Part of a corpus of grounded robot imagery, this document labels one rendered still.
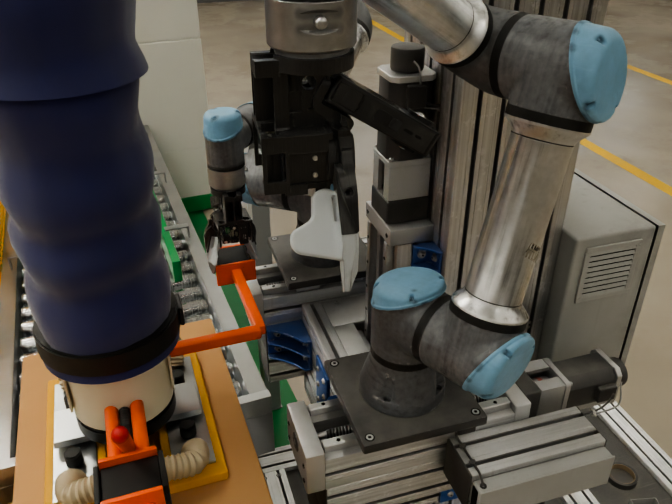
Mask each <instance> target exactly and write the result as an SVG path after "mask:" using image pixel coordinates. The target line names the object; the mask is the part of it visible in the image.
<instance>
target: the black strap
mask: <svg viewBox="0 0 672 504"><path fill-rule="evenodd" d="M180 324H181V325H185V319H184V312H183V306H182V303H181V299H180V295H179V294H178V293H176V294H175V295H174V293H173V292H172V291H171V309H170V313H169V316H168V317H167V319H166V320H165V321H164V322H163V323H162V324H161V326H160V327H159V328H158V329H157V330H156V331H155V332H154V333H153V334H151V335H149V336H147V337H146V338H144V339H142V340H140V341H138V342H136V343H134V344H132V345H130V346H128V347H126V348H124V349H120V350H117V351H114V352H108V353H102V354H96V355H87V356H77V355H73V354H68V353H64V352H60V351H58V350H55V349H53V348H51V347H50V345H49V344H48V343H47V342H46V340H45V338H44V336H43V335H42V333H41V331H40V329H39V327H38V325H37V323H36V321H35V320H34V323H33V336H34V340H35V343H36V347H37V350H38V353H39V355H40V358H41V359H42V360H43V362H44V363H45V364H46V365H48V366H49V367H50V368H52V369H54V370H56V371H58V372H61V373H64V374H67V375H72V376H79V377H101V376H109V375H115V374H119V373H122V372H126V371H129V370H132V369H135V368H137V367H140V366H142V365H144V364H146V363H148V362H150V361H151V360H153V359H154V358H156V357H157V356H159V355H160V354H161V353H163V352H164V351H165V350H166V349H167V348H168V347H169V346H170V345H171V344H172V343H173V341H174V340H175V338H176V337H177V335H178V332H179V330H180Z"/></svg>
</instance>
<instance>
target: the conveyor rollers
mask: <svg viewBox="0 0 672 504"><path fill-rule="evenodd" d="M153 190H154V193H155V195H156V198H157V200H158V203H159V206H160V208H161V211H162V214H163V216H164V219H165V222H166V224H167V226H172V225H175V223H174V220H172V217H171V213H170V211H168V206H167V203H166V202H165V199H164V195H163V194H162V192H161V188H160V186H159V185H158V180H157V179H156V177H155V175H154V185H153ZM169 232H170V235H171V238H172V240H173V243H174V245H175V248H176V251H177V253H178V256H179V259H180V262H181V269H182V276H183V281H179V282H175V281H174V278H173V275H172V272H171V269H170V266H169V264H168V261H167V258H166V255H165V252H164V249H163V246H162V243H161V241H160V247H161V250H162V252H163V254H164V257H165V259H166V262H167V265H168V268H169V272H170V281H171V291H172V292H173V293H174V295H175V294H176V293H178V294H179V295H180V299H181V303H183V304H182V306H183V312H184V318H186V319H185V324H186V323H190V322H195V321H200V320H205V319H211V320H212V322H214V319H213V318H212V315H211V314H210V313H209V314H205V313H208V304H207V303H206V300H205V299H202V298H203V297H202V293H203V292H202V291H201V287H200V286H197V281H198V280H197V278H196V275H195V273H193V272H192V266H191V262H190V261H188V257H187V253H186V250H184V249H183V243H182V240H181V239H179V233H178V230H171V231H169ZM21 284H22V286H21V288H22V289H23V294H21V299H22V300H21V302H22V304H23V307H22V308H21V317H22V319H23V321H24V322H21V324H20V326H21V329H20V331H21V332H22V335H23V337H25V338H21V339H20V348H21V350H22V352H23V353H24V355H20V362H19V363H20V366H21V368H22V364H23V357H25V356H30V355H35V354H39V353H38V352H34V351H38V350H37V347H36V343H35V340H34V336H33V323H34V320H35V319H34V317H33V315H32V313H31V311H30V308H29V306H28V302H27V298H26V292H25V286H24V280H23V281H22V282H21ZM201 299H202V300H201ZM196 300H197V301H196ZM191 301H192V302H191ZM187 302H188V303H187ZM201 314H204V315H201ZM196 315H200V316H196ZM192 316H195V317H192ZM187 317H191V318H187ZM28 336H30V337H28ZM221 349H222V352H223V355H224V358H225V360H227V355H226V354H227V352H226V350H225V347H224V346H223V347H221ZM30 352H33V353H30ZM25 353H29V354H25ZM226 364H227V367H228V370H229V373H230V376H231V379H233V378H234V369H233V368H232V364H231V363H230V362H228V363H226ZM233 385H234V388H235V391H236V394H237V397H241V396H242V393H241V391H242V389H241V387H240V384H239V382H238V381H235V382H233Z"/></svg>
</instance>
